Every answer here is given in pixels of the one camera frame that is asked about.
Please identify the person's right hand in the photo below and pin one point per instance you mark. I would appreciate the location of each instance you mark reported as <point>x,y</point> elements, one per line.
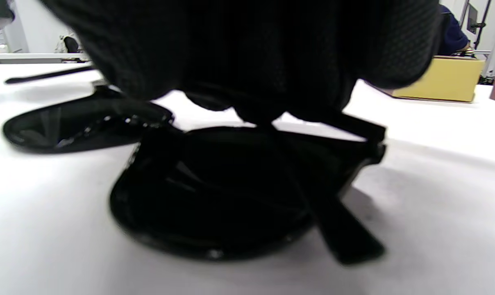
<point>251,49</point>

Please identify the black sunglasses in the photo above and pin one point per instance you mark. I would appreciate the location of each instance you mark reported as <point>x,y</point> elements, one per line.
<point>214,192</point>

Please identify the black tripod stand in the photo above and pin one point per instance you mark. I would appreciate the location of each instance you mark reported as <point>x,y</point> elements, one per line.
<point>479,24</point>

